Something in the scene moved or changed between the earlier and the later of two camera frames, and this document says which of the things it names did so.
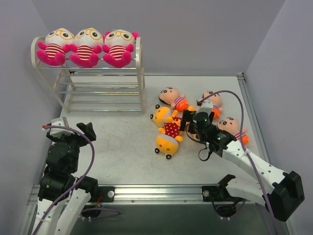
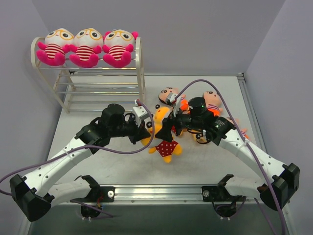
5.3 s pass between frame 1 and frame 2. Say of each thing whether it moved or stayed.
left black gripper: moved
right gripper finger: moved
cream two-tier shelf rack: stayed
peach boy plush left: stayed
